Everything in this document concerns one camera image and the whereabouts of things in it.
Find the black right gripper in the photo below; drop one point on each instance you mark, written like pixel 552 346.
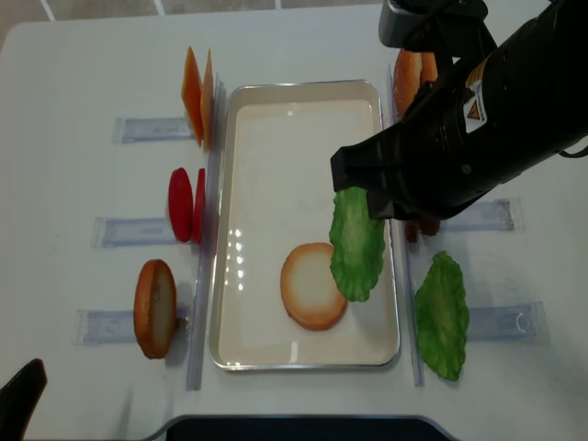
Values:
pixel 419 167

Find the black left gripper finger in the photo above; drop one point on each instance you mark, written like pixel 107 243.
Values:
pixel 19 398

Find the green lettuce leaf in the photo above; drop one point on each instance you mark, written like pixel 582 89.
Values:
pixel 358 243
pixel 442 317

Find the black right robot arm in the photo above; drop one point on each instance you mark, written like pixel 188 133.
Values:
pixel 494 110

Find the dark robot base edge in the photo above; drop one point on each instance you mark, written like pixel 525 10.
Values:
pixel 305 428

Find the brown meat patty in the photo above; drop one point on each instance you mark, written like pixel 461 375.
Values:
pixel 424 226

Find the standing green lettuce leaf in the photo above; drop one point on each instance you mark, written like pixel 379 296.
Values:
pixel 442 317

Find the upright bread slice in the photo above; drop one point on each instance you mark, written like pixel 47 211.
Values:
pixel 154 309

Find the bread slice on tray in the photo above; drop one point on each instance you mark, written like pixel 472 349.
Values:
pixel 308 290

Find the front red tomato slice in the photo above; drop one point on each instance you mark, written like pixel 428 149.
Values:
pixel 199 207

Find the red tomato slice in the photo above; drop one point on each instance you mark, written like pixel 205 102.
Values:
pixel 199 207
pixel 180 205

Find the front orange cheese slice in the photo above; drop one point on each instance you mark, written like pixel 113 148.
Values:
pixel 206 103

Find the orange cheese slice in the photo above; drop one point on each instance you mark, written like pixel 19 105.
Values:
pixel 191 94
pixel 206 103

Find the rear orange cheese slice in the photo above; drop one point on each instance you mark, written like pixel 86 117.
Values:
pixel 191 94

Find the rear red tomato slice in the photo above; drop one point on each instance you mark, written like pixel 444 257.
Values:
pixel 180 205

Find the bun on right holder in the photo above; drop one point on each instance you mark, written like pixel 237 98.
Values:
pixel 406 79

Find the white metal tray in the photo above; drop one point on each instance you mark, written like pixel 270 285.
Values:
pixel 277 194

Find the clear left stop strip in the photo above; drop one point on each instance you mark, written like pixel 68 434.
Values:
pixel 208 246

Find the clear patty holder rail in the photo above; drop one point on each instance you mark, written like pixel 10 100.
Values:
pixel 501 215

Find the clear bread holder rail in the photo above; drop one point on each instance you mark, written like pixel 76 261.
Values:
pixel 96 327

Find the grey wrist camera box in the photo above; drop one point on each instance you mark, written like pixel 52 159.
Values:
pixel 427 26

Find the clear lettuce holder rail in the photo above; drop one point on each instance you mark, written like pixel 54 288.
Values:
pixel 519 323

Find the clear tomato holder rail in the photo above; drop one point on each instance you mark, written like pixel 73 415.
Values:
pixel 117 232

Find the clear cheese holder rail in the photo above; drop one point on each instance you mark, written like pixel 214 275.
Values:
pixel 133 130

